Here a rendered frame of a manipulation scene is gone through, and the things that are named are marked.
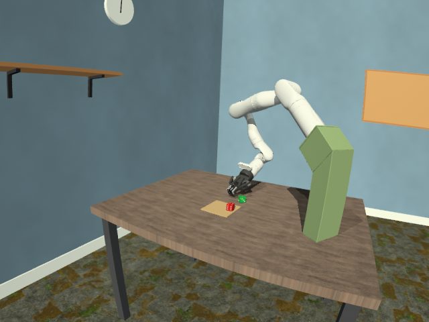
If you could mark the black die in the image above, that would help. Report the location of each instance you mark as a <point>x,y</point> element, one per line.
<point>230,190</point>

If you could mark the tan flat mat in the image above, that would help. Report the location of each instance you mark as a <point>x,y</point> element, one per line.
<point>219,208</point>

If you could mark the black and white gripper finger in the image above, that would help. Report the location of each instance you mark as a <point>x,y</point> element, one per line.
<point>241,186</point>
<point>233,181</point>

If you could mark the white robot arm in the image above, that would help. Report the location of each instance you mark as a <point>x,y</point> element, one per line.
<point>284,94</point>

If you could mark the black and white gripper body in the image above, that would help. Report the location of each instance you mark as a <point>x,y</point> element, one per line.
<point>247,174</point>

